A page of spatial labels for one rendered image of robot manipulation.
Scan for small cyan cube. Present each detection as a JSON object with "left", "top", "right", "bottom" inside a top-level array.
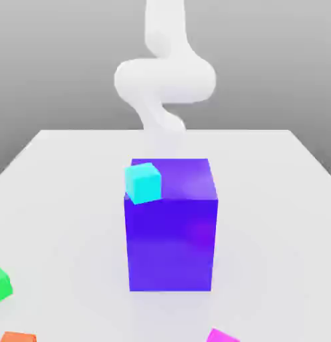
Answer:
[{"left": 124, "top": 162, "right": 162, "bottom": 206}]

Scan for small magenta cube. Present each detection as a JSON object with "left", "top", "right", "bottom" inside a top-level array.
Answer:
[{"left": 206, "top": 327, "right": 241, "bottom": 342}]

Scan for small green cube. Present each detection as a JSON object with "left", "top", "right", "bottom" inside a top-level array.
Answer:
[{"left": 0, "top": 264, "right": 14, "bottom": 306}]

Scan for small orange cube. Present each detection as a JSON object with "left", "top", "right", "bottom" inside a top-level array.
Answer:
[{"left": 0, "top": 331, "right": 37, "bottom": 342}]

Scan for large purple box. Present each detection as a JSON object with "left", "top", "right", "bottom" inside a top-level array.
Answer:
[{"left": 123, "top": 158, "right": 219, "bottom": 293}]

